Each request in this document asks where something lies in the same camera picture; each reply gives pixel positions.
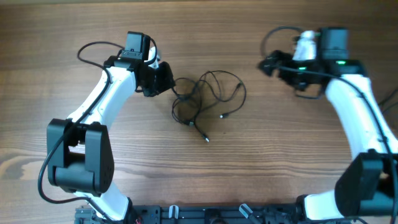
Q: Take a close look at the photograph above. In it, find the camera black cable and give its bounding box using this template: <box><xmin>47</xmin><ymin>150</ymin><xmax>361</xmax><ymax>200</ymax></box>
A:
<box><xmin>37</xmin><ymin>40</ymin><xmax>125</xmax><ymax>222</ymax></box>
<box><xmin>259</xmin><ymin>26</ymin><xmax>398</xmax><ymax>224</ymax></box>

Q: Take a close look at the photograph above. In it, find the right camera black cable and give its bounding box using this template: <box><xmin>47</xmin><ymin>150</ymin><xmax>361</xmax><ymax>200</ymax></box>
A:
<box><xmin>259</xmin><ymin>26</ymin><xmax>398</xmax><ymax>224</ymax></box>

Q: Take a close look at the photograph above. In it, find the left camera black cable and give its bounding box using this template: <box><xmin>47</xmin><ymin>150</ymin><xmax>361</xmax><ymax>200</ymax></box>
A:
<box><xmin>37</xmin><ymin>40</ymin><xmax>125</xmax><ymax>222</ymax></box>

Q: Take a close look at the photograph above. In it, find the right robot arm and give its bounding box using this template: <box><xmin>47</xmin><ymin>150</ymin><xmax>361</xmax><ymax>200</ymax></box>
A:
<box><xmin>258</xmin><ymin>27</ymin><xmax>397</xmax><ymax>223</ymax></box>

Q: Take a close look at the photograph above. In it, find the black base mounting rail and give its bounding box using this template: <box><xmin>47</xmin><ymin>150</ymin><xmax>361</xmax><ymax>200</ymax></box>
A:
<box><xmin>74</xmin><ymin>203</ymin><xmax>305</xmax><ymax>224</ymax></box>

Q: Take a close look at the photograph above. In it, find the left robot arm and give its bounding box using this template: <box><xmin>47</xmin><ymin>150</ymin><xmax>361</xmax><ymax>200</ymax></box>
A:
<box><xmin>37</xmin><ymin>31</ymin><xmax>175</xmax><ymax>223</ymax></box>

